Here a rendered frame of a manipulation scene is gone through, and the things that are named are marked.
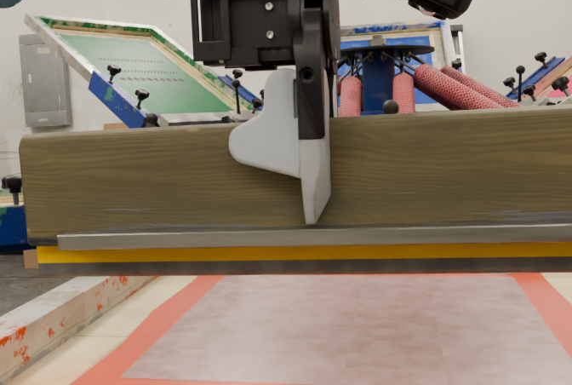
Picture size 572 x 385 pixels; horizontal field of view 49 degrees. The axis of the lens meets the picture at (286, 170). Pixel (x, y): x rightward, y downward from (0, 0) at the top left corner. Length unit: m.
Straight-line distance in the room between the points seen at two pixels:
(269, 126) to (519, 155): 0.14
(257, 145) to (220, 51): 0.06
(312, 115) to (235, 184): 0.07
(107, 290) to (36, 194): 0.25
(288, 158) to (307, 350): 0.22
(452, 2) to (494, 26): 4.69
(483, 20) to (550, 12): 0.48
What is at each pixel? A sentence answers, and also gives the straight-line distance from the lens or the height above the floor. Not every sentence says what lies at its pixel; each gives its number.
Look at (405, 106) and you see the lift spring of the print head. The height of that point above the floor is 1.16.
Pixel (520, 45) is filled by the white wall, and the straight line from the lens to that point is 5.08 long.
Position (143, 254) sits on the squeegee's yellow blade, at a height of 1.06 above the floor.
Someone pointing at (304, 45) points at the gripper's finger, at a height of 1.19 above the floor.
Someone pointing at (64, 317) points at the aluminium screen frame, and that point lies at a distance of 0.61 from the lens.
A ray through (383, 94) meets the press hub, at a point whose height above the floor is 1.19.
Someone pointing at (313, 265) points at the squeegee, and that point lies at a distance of 0.40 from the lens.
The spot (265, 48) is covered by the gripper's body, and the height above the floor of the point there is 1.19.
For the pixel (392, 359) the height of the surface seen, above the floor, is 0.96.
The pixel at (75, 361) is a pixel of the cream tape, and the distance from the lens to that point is 0.56.
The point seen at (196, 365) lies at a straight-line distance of 0.52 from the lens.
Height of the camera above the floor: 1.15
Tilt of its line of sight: 5 degrees down
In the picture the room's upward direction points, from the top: 2 degrees counter-clockwise
